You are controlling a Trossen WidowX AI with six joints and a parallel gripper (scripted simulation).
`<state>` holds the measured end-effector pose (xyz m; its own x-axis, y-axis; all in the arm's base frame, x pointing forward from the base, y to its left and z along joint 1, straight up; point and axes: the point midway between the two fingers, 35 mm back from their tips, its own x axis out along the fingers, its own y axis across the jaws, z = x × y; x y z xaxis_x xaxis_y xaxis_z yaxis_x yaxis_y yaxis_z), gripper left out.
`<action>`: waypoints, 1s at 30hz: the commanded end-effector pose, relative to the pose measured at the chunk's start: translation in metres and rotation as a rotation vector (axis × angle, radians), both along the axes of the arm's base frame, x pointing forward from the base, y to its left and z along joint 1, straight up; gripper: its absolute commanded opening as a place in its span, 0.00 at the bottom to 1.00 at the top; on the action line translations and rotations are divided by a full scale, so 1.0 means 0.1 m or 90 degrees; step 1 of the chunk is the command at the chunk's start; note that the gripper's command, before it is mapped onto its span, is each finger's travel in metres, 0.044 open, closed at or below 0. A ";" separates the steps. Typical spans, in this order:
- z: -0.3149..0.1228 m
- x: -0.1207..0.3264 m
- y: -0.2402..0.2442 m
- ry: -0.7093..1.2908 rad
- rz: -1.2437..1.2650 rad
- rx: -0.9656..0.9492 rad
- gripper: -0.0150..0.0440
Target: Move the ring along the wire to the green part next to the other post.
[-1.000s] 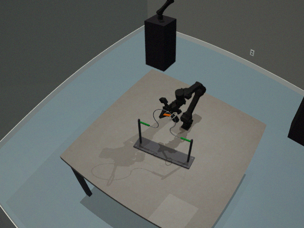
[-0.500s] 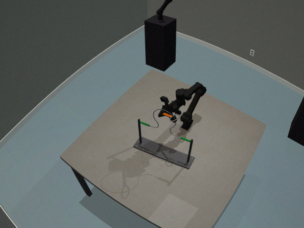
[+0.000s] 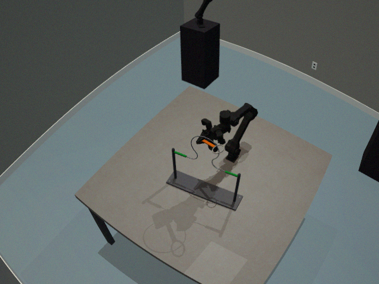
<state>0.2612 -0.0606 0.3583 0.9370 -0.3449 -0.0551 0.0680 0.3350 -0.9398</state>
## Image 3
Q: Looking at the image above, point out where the orange handle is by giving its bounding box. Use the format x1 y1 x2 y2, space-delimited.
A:
202 140 224 154

